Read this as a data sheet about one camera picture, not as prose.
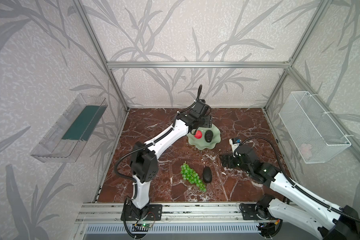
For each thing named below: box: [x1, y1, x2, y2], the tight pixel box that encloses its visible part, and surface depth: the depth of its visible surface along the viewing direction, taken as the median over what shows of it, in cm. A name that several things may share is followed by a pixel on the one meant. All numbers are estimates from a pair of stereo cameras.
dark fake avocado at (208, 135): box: [204, 130, 214, 143], surface depth 101 cm
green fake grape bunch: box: [180, 161, 207, 193], surface depth 84 cm
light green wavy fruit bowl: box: [186, 123, 222, 150], surface depth 101 cm
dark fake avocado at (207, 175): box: [202, 166, 213, 184], surface depth 84 cm
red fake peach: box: [194, 130, 203, 139], surface depth 102 cm
